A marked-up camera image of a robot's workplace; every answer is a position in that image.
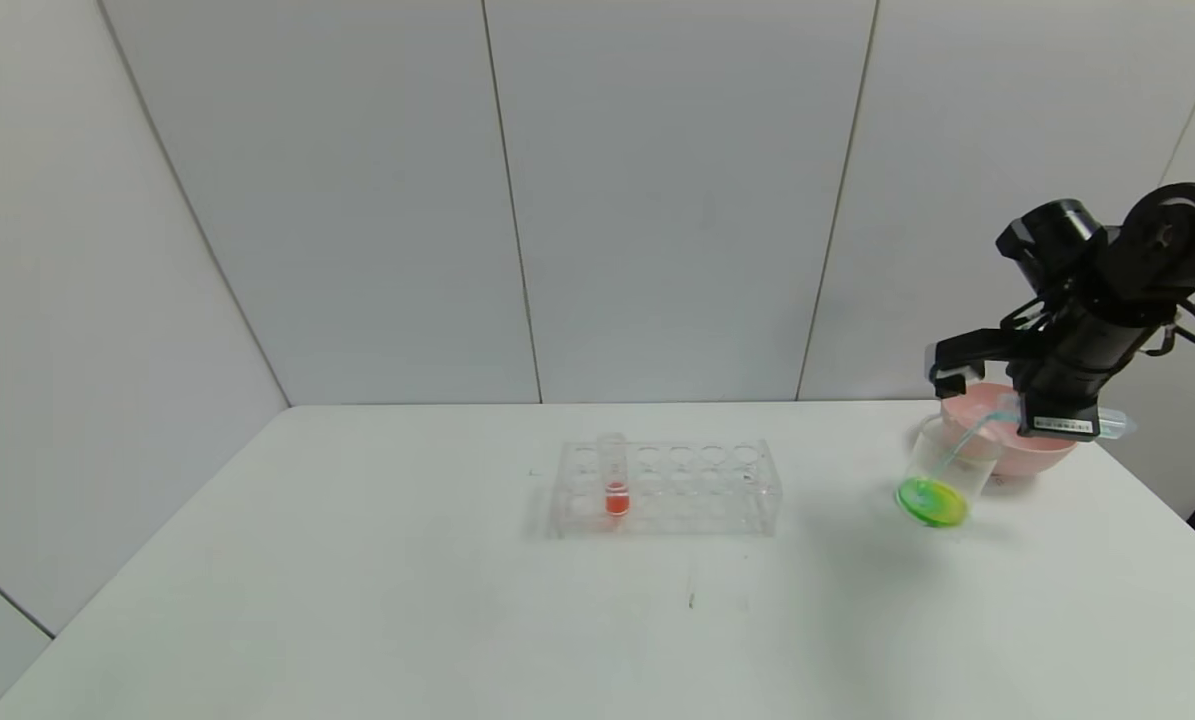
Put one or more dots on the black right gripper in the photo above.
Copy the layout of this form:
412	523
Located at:
1059	418

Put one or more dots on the test tube with blue pigment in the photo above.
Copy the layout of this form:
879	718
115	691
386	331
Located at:
1115	425

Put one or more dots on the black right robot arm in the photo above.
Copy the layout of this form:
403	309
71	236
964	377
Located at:
1147	250

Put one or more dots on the clear plastic beaker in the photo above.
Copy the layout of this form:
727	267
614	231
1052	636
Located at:
932	500

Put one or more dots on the clear plastic test tube rack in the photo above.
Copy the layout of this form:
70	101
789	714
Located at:
697	500

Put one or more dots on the test tube with red pigment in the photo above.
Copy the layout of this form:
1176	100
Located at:
615	495

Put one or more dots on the pink bowl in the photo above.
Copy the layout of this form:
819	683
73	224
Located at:
1042	455

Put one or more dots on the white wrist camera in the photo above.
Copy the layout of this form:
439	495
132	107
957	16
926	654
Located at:
957	355

